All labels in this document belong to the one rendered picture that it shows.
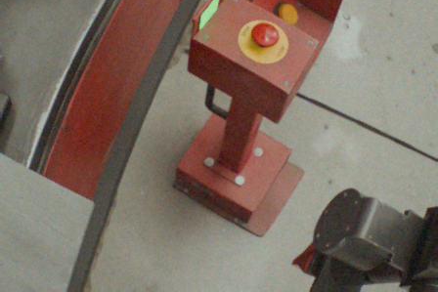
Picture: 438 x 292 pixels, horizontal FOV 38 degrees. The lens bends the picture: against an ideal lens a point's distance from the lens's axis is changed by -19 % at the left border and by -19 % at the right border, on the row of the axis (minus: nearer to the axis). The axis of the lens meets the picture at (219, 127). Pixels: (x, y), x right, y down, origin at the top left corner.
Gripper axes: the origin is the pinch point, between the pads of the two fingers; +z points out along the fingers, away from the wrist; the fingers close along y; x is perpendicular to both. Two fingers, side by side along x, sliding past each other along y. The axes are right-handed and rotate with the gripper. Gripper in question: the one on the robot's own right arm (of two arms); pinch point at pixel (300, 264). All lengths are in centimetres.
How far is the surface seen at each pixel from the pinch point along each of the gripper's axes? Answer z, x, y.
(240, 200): 82, 31, -30
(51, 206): 11.9, -24.3, 5.0
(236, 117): 60, 13, -36
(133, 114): 103, 7, -41
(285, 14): 30, 1, -43
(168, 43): 103, 7, -62
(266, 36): 22.9, -3.9, -32.8
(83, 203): 10.3, -21.2, 2.8
